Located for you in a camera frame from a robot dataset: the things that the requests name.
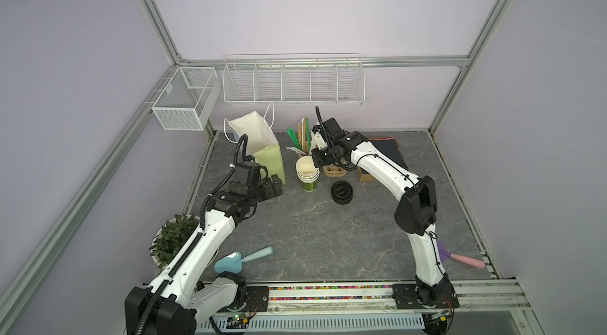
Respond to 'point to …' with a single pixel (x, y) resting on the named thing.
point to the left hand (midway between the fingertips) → (271, 187)
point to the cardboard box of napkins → (389, 148)
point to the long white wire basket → (294, 79)
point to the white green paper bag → (262, 143)
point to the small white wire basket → (187, 99)
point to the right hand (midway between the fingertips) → (315, 160)
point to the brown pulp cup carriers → (334, 171)
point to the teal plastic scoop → (233, 261)
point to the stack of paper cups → (307, 173)
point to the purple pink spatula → (443, 254)
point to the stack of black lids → (341, 193)
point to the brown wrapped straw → (302, 133)
